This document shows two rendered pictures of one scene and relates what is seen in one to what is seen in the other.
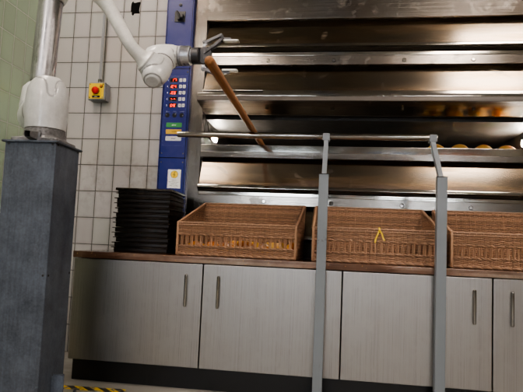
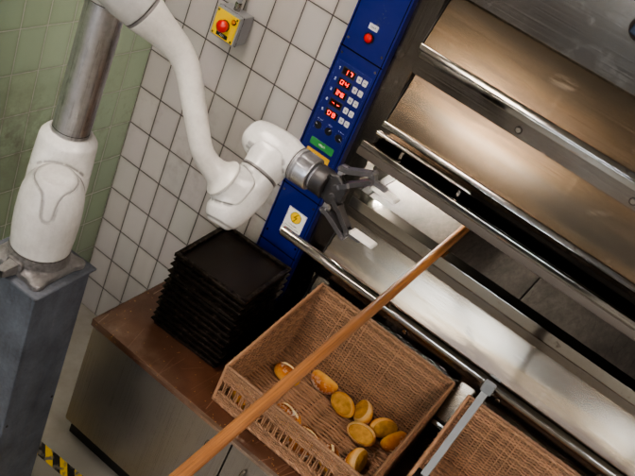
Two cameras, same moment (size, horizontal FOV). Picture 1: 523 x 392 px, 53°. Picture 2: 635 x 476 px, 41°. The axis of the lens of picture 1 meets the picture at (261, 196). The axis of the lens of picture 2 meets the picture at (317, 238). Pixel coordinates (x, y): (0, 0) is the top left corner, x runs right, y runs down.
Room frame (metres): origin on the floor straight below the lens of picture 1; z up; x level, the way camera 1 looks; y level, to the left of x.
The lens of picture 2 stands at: (0.53, -0.11, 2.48)
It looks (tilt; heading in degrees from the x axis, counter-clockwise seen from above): 32 degrees down; 12
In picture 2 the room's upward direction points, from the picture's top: 25 degrees clockwise
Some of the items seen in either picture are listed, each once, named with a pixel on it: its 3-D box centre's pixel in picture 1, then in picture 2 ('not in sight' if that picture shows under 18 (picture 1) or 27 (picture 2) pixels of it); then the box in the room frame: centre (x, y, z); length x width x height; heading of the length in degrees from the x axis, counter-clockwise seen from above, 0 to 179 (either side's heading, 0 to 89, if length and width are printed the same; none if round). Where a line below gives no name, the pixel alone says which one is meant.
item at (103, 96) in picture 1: (99, 92); (231, 25); (2.93, 0.95, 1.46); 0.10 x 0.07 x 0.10; 82
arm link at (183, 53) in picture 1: (185, 55); (306, 170); (2.33, 0.37, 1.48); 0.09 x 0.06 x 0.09; 173
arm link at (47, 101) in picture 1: (47, 103); (49, 207); (2.06, 0.87, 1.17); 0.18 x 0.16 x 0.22; 32
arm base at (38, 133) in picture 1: (42, 137); (32, 254); (2.03, 0.86, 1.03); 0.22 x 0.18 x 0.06; 175
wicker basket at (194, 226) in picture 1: (245, 228); (334, 390); (2.58, 0.07, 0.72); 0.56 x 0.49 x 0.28; 81
